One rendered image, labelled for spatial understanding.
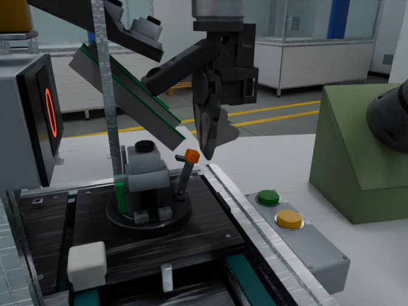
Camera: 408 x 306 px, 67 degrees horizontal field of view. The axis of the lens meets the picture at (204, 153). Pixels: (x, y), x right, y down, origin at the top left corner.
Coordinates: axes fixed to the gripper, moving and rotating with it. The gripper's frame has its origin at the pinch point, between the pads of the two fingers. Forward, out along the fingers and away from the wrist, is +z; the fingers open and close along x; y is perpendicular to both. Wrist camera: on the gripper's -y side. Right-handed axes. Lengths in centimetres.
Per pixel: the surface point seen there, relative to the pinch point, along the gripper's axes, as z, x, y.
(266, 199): 9.4, -2.9, 10.9
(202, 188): 9.6, 4.8, 1.3
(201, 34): 24, 899, 293
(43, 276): 9.5, -10.0, -24.6
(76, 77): 49, 389, -42
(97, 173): 20.6, 40.6, -18.7
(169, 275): 11.2, -13.2, -9.3
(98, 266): 8.0, -12.0, -17.8
